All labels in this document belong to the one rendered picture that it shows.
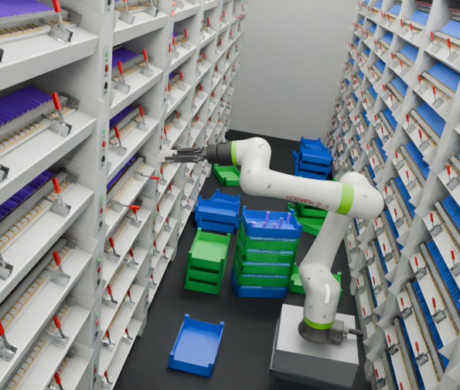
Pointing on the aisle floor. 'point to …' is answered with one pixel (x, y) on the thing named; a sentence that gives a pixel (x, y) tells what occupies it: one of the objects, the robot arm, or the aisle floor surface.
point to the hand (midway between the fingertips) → (166, 155)
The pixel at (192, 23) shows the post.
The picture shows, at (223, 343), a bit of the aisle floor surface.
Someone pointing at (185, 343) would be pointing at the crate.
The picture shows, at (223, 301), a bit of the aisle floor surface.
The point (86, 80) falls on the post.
